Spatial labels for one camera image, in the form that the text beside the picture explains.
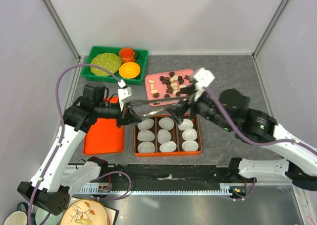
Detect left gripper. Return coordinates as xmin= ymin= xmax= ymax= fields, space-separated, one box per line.
xmin=95 ymin=100 xmax=142 ymax=128

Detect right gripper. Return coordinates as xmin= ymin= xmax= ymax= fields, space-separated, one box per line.
xmin=163 ymin=84 xmax=233 ymax=131

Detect metal tongs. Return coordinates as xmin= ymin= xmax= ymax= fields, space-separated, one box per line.
xmin=127 ymin=96 xmax=189 ymax=117

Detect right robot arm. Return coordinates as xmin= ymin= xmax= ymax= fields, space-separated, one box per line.
xmin=167 ymin=89 xmax=317 ymax=191

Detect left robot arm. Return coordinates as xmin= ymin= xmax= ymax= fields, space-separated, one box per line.
xmin=17 ymin=81 xmax=141 ymax=215

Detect orange chocolate box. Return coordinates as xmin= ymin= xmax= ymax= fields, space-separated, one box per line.
xmin=134 ymin=114 xmax=202 ymax=157

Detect white paper cup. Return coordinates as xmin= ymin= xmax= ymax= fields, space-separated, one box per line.
xmin=178 ymin=118 xmax=194 ymax=131
xmin=182 ymin=128 xmax=198 ymax=141
xmin=157 ymin=129 xmax=171 ymax=144
xmin=182 ymin=140 xmax=199 ymax=152
xmin=137 ymin=130 xmax=155 ymax=142
xmin=137 ymin=118 xmax=154 ymax=131
xmin=158 ymin=117 xmax=174 ymax=130
xmin=137 ymin=141 xmax=156 ymax=153
xmin=159 ymin=141 xmax=177 ymax=153

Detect pink tray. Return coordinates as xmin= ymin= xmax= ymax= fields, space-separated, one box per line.
xmin=144 ymin=69 xmax=194 ymax=100

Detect orange box lid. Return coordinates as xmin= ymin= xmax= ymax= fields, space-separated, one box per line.
xmin=83 ymin=97 xmax=125 ymax=156

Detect orange bowl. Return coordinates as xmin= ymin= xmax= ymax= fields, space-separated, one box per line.
xmin=119 ymin=62 xmax=141 ymax=79

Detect green dotted plate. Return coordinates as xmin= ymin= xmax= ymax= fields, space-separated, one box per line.
xmin=90 ymin=53 xmax=121 ymax=77

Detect orange mug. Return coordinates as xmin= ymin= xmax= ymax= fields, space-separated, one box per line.
xmin=119 ymin=47 xmax=140 ymax=63

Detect painted bird plate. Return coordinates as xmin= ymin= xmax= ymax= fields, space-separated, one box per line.
xmin=60 ymin=199 xmax=110 ymax=225

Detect celadon bowl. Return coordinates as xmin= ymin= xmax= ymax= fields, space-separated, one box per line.
xmin=35 ymin=205 xmax=64 ymax=225

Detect white green mug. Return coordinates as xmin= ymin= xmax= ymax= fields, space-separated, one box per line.
xmin=4 ymin=202 xmax=36 ymax=225

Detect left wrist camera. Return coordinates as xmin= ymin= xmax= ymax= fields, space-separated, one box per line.
xmin=117 ymin=79 xmax=132 ymax=111

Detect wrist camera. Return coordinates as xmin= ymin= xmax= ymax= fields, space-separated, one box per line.
xmin=117 ymin=79 xmax=132 ymax=111
xmin=192 ymin=67 xmax=215 ymax=91

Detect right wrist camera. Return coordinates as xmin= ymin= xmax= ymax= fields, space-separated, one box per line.
xmin=192 ymin=67 xmax=215 ymax=91

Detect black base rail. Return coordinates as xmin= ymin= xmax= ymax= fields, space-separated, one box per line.
xmin=69 ymin=162 xmax=258 ymax=193

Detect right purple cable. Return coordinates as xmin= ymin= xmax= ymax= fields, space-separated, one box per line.
xmin=207 ymin=89 xmax=317 ymax=157

